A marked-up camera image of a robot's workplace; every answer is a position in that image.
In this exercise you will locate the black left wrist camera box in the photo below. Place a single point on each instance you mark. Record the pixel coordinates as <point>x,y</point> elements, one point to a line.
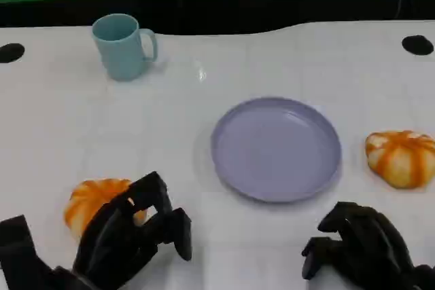
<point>18,252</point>

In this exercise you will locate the black round table grommet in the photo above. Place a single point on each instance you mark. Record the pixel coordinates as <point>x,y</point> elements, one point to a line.
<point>417,45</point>
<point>10,53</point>

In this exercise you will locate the lilac plate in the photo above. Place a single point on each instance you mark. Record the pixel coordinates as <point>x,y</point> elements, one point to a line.
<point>275,149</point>

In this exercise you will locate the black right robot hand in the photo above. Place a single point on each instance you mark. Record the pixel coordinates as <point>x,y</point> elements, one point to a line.
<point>370,252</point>

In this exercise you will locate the pale green mug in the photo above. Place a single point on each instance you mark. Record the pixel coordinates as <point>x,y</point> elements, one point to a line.
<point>117,49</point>

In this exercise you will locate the orange white toy bread roll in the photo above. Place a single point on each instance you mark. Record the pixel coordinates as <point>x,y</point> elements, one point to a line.
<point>88,201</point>
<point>401,159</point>

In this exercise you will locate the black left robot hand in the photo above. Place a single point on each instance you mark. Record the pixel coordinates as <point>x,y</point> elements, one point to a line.
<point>112,235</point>

